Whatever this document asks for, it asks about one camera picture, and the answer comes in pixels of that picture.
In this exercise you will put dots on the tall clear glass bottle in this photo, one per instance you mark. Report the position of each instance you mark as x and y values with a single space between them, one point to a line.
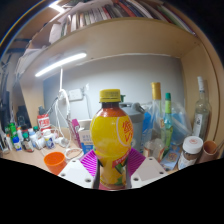
202 116

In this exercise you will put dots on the yellow-capped orange drink bottle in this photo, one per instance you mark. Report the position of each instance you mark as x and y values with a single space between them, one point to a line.
110 140

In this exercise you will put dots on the red and white can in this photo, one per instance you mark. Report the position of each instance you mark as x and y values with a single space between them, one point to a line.
44 123

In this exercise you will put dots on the white tube light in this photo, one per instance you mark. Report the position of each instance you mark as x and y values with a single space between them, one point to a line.
56 5

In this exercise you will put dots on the white bottle with blue label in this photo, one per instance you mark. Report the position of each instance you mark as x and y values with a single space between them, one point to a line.
17 144

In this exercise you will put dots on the white and blue carton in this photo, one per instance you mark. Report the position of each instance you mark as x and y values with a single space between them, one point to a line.
86 138

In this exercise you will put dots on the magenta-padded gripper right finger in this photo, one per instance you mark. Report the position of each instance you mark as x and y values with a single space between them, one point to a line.
148 170

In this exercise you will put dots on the dark green bottle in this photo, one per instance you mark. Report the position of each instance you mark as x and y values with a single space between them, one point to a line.
122 98

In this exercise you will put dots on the white-lidded brown jar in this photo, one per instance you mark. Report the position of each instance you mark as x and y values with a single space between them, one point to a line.
190 151

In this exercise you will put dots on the brown mug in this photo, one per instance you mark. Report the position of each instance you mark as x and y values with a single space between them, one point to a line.
210 150

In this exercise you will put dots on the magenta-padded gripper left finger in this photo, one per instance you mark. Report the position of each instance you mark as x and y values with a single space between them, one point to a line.
75 171

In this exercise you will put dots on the green-capped slim bottle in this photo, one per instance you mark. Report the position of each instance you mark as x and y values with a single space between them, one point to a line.
167 126

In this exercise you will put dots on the green plastic container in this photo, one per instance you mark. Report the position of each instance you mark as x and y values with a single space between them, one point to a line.
12 130

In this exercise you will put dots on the grey shaker bottle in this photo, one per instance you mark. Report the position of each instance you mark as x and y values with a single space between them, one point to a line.
137 123

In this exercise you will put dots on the orange plastic cup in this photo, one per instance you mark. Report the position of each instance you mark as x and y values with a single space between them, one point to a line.
55 162

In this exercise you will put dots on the white bar desk lamp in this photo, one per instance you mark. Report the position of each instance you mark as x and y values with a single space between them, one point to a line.
60 63

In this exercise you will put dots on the white wall power outlet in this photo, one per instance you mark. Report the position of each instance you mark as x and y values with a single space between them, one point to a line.
75 94

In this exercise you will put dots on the magenta snack pouch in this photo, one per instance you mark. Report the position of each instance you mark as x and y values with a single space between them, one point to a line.
75 131

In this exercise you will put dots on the green-lidded brown pill bottle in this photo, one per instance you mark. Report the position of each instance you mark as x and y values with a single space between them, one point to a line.
28 143

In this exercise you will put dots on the gold-capped clear glass bottle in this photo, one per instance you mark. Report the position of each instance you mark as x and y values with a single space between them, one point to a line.
156 110

